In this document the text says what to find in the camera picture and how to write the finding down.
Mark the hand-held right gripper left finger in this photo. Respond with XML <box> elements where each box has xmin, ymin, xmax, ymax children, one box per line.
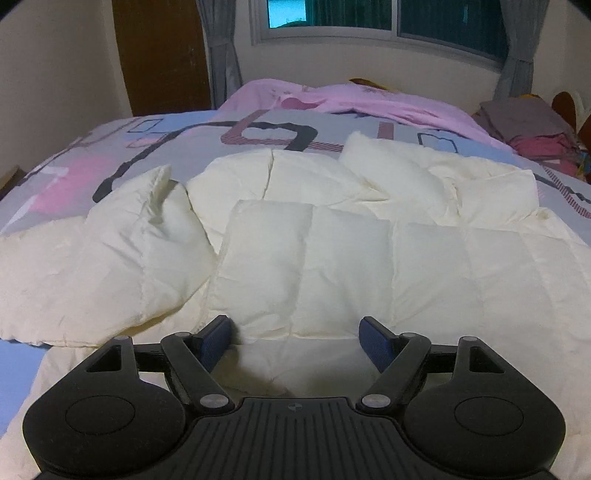
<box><xmin>85</xmin><ymin>315</ymin><xmax>236</xmax><ymax>411</ymax></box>

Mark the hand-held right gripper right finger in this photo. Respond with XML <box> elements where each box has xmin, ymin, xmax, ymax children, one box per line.
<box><xmin>357</xmin><ymin>316</ymin><xmax>507</xmax><ymax>411</ymax></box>

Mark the cream quilted down jacket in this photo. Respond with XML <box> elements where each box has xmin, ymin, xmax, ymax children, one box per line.
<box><xmin>0</xmin><ymin>132</ymin><xmax>591</xmax><ymax>467</ymax></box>

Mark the bed with patterned sheet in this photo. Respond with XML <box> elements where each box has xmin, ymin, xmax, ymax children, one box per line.
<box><xmin>0</xmin><ymin>107</ymin><xmax>591</xmax><ymax>444</ymax></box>

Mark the pink blanket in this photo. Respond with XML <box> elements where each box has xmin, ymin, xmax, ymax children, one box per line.
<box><xmin>217</xmin><ymin>79</ymin><xmax>518</xmax><ymax>153</ymax></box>

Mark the yellow brown cloth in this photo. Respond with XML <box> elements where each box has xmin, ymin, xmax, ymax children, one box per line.
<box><xmin>348</xmin><ymin>78</ymin><xmax>399</xmax><ymax>91</ymax></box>

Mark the pink folded cloth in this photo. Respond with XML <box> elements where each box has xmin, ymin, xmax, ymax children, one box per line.
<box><xmin>509</xmin><ymin>131</ymin><xmax>583</xmax><ymax>177</ymax></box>

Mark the grey folded cloth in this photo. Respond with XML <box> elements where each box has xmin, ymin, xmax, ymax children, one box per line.
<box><xmin>477</xmin><ymin>97</ymin><xmax>576</xmax><ymax>140</ymax></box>

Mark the colourful patterned cloth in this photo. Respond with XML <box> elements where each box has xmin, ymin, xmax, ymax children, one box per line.
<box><xmin>571</xmin><ymin>150</ymin><xmax>591</xmax><ymax>186</ymax></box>

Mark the grey curtain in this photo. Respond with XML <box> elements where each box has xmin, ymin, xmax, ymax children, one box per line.
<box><xmin>194</xmin><ymin>0</ymin><xmax>244</xmax><ymax>110</ymax></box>
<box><xmin>492</xmin><ymin>0</ymin><xmax>539</xmax><ymax>100</ymax></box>

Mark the brown wooden door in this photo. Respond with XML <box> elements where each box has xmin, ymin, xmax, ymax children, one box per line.
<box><xmin>113</xmin><ymin>0</ymin><xmax>213</xmax><ymax>117</ymax></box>

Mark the brown and white headboard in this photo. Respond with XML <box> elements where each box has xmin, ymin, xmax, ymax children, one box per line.
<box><xmin>551</xmin><ymin>90</ymin><xmax>591</xmax><ymax>139</ymax></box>

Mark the sliding glass window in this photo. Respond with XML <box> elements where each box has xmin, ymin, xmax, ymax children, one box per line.
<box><xmin>249</xmin><ymin>0</ymin><xmax>511</xmax><ymax>72</ymax></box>

